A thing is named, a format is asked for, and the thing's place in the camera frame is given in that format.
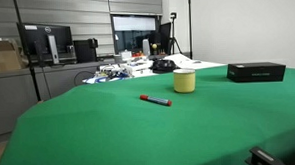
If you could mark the red marker with grey label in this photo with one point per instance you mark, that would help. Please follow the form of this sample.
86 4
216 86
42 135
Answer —
156 100

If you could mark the yellow enamel mug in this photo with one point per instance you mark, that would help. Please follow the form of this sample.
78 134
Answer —
184 83

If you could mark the white electronic device box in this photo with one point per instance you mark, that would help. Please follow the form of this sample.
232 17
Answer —
138 66

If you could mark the white upright bottle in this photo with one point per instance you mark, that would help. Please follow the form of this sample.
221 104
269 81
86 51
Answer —
146 47

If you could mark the small yellow ball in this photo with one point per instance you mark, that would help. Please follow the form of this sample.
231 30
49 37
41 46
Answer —
154 46

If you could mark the blue and white clutter pile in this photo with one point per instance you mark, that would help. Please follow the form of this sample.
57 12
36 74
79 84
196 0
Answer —
102 78

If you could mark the large black-framed display screen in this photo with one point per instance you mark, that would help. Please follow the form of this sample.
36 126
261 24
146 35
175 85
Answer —
135 36

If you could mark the small black side monitor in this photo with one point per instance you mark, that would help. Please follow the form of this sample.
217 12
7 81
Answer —
165 36

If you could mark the white table sheet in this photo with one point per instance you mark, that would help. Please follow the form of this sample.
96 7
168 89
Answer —
200 63

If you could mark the green tablecloth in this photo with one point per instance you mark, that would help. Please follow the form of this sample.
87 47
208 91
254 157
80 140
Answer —
123 133

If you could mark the black desktop computer case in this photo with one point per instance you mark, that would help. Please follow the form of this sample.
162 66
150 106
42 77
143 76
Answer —
84 50

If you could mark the thin black upright pole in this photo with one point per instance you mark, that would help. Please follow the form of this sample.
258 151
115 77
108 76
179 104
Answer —
190 24

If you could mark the black rectangular box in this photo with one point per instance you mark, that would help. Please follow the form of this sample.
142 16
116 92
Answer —
257 72

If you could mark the black Dell monitor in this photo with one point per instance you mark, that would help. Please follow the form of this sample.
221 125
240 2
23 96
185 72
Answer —
38 35

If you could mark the black vertical stand pole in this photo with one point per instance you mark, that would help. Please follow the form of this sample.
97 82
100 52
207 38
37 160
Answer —
26 47

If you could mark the grey desk counter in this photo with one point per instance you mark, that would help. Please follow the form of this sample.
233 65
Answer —
11 98

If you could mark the brown cardboard box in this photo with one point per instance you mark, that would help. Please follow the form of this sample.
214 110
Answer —
1 59

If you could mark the black tripod with camera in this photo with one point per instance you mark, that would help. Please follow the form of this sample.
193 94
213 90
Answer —
173 31

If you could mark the black clamp mount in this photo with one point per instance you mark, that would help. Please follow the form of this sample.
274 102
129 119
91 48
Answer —
262 158

